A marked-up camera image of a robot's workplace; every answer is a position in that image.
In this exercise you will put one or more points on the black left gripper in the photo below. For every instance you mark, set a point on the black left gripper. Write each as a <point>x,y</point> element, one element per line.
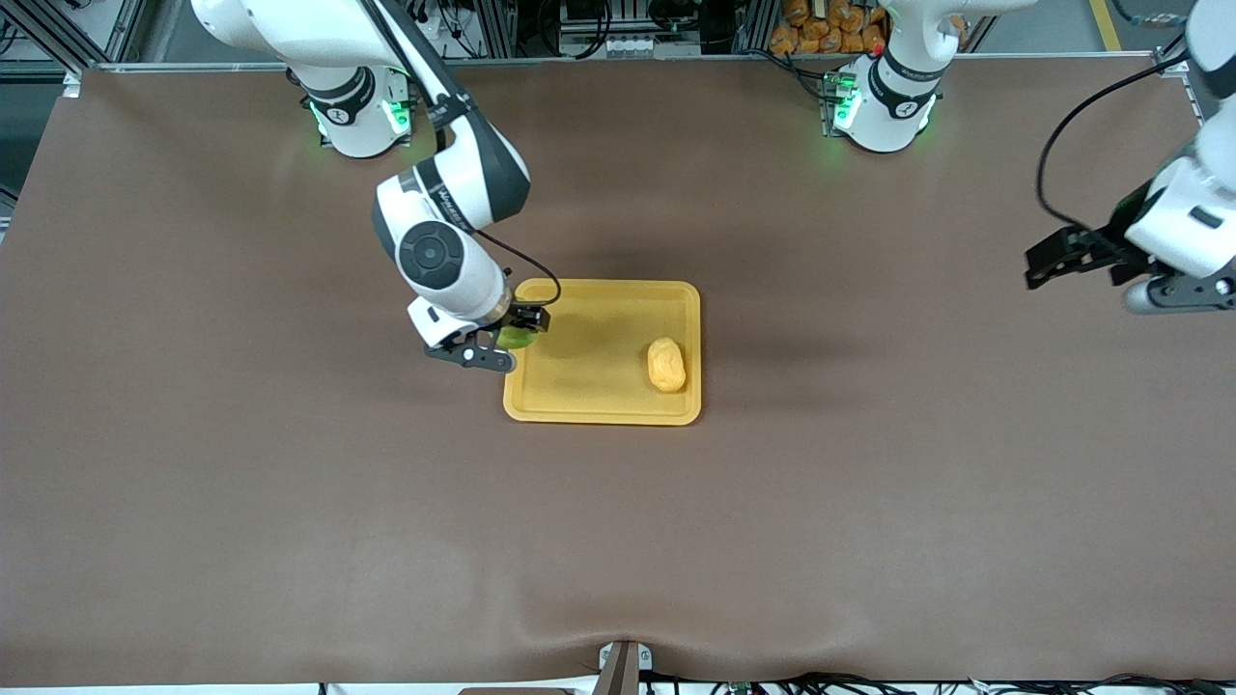
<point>1110,238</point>

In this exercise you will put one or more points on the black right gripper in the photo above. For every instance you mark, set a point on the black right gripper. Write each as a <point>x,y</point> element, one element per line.
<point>526,317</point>

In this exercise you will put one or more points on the green apple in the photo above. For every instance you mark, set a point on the green apple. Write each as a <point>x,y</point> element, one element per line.
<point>517,340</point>

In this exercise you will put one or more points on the yellow potato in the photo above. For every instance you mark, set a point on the yellow potato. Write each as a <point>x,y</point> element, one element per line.
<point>666,365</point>

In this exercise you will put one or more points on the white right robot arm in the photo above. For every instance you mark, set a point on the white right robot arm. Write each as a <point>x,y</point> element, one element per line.
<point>463,275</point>

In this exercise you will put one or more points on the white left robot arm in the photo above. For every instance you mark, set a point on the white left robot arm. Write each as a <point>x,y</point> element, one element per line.
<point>888,106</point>

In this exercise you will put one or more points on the yellow plastic tray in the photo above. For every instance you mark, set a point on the yellow plastic tray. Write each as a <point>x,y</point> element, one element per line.
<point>599,386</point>

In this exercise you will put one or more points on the brown table mat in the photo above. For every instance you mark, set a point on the brown table mat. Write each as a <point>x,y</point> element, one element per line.
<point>618,541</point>

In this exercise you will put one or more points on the grey electronics box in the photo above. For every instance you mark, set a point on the grey electronics box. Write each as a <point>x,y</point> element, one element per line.
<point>628,45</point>

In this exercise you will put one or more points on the white power strip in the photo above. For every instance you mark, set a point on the white power strip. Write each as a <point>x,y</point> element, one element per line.
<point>420,27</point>

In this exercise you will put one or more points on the orange packaged snacks pile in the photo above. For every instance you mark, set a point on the orange packaged snacks pile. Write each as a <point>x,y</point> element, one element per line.
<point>821,34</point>

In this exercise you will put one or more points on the perforated aluminium side rail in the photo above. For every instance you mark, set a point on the perforated aluminium side rail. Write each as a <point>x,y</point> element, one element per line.
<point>1173,66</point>

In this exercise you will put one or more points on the aluminium frame post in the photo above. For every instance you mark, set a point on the aluminium frame post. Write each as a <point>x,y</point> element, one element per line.
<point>494,29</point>
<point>755,27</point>

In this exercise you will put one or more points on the grey camera stand bracket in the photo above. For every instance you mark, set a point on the grey camera stand bracket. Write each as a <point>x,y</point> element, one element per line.
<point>623,671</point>

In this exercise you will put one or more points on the aluminium table edge rail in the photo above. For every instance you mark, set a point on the aluminium table edge rail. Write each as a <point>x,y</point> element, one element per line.
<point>193,66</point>

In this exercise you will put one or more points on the diagonal aluminium frame strut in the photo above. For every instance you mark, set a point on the diagonal aluminium frame strut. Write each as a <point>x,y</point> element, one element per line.
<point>58,34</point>

